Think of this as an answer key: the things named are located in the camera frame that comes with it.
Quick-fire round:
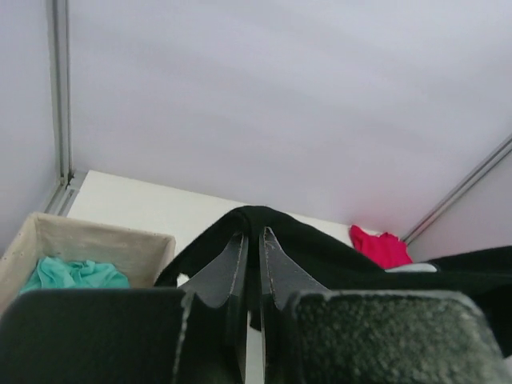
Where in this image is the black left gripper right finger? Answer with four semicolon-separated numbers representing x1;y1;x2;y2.
258;226;328;383

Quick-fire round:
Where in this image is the left aluminium frame post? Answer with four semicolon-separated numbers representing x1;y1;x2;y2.
45;1;85;216

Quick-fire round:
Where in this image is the folded red t-shirt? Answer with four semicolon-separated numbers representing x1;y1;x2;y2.
349;225;413;269

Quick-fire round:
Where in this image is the aluminium frame post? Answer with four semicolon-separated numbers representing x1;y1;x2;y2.
45;1;85;216
402;134;512;245

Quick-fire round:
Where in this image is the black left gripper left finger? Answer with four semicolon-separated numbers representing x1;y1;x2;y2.
178;233;248;383

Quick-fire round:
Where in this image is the right aluminium frame post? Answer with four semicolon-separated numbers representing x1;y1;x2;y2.
402;134;512;245

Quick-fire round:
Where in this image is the black flower print t-shirt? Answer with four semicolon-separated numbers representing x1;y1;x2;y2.
156;206;511;338

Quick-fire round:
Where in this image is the wicker laundry basket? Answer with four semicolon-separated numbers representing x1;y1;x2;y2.
1;213;176;311

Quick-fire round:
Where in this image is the teal t-shirt in basket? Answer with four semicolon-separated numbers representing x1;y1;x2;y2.
18;257;130;294

